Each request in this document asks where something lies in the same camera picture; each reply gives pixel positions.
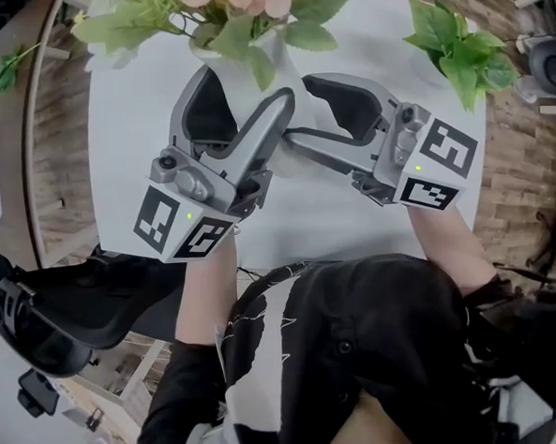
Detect person's black white top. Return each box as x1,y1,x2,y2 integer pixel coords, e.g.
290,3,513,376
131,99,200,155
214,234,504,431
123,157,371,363
125,244,556,444

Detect brown round table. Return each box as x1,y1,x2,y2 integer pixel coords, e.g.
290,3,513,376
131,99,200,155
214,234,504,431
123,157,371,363
0,0,80,273

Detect grey gripper device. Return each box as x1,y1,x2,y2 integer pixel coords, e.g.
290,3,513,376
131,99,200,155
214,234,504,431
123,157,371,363
510,35,556,105

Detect person's left forearm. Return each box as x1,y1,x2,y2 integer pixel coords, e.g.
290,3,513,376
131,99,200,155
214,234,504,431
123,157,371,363
168,228,244,351

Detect white table top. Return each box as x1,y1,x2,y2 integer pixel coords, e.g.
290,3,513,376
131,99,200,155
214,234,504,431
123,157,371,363
79,0,497,281

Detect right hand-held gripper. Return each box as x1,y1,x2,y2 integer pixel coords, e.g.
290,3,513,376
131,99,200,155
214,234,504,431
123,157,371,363
278,63,484,221

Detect person's right forearm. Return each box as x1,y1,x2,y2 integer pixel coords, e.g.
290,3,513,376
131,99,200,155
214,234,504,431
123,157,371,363
406,198,499,299

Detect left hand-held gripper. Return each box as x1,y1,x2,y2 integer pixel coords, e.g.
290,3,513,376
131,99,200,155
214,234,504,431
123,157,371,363
122,59,307,263

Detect wooden table with plaid cloth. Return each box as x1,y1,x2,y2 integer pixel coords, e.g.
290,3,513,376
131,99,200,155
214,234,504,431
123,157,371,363
54,337,178,444

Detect black office chair with headrest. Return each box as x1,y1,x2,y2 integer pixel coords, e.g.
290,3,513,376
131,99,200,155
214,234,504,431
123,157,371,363
0,238,199,382

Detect green potted plant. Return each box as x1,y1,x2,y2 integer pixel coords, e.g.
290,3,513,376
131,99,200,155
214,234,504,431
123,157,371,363
399,0,522,118

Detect small black office chair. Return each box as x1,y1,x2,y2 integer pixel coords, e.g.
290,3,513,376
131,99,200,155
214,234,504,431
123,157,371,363
15,367,62,420

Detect green leaf sprig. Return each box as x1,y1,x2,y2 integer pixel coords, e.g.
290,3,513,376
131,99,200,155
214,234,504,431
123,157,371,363
0,42,46,99

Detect pink flowers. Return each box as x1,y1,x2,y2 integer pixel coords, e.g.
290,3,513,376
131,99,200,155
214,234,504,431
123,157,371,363
69,0,369,192

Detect small black stand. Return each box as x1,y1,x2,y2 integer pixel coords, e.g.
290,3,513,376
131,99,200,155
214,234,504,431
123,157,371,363
83,407,107,434

